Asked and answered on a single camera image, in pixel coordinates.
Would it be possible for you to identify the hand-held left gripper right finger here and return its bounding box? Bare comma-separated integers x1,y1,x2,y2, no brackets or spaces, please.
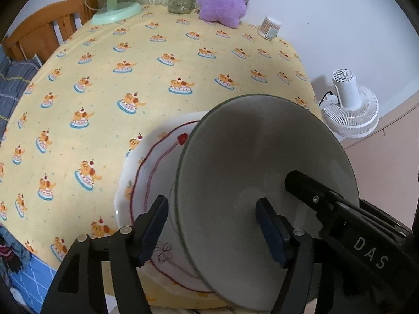
255,197,323,314

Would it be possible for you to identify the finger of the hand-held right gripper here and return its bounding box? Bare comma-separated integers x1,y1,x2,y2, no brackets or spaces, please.
284,170,361,233

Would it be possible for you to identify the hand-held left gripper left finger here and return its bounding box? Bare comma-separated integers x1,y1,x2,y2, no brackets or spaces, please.
40,195,169,314

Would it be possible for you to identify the round plate with yellow flowers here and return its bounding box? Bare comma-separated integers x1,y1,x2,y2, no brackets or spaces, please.
113,111,208,233

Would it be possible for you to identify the white plate with red pattern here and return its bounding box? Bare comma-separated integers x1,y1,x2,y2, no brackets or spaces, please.
130,120,215,293

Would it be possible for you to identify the cream bowl with floral outside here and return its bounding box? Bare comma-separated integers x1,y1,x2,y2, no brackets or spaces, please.
174,94,359,311

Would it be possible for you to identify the white desk fan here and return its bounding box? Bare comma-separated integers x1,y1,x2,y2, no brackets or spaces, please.
320,69,380,138

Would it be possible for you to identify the blue checked bed sheet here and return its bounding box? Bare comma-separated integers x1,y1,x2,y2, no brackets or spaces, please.
8,255,58,314

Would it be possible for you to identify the dark clothes pile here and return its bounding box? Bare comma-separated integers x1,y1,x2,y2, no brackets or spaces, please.
0,226,31,273

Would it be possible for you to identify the cotton swab container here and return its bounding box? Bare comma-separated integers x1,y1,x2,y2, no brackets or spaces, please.
257,16,282,41

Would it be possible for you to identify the yellow printed tablecloth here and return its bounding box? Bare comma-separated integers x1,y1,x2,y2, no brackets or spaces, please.
0,5,323,310

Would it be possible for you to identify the grey plaid pillow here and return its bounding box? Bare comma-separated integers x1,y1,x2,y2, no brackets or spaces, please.
0,52,43,138

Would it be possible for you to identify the wooden bed headboard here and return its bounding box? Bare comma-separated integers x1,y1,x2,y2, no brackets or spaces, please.
2,0,99,61

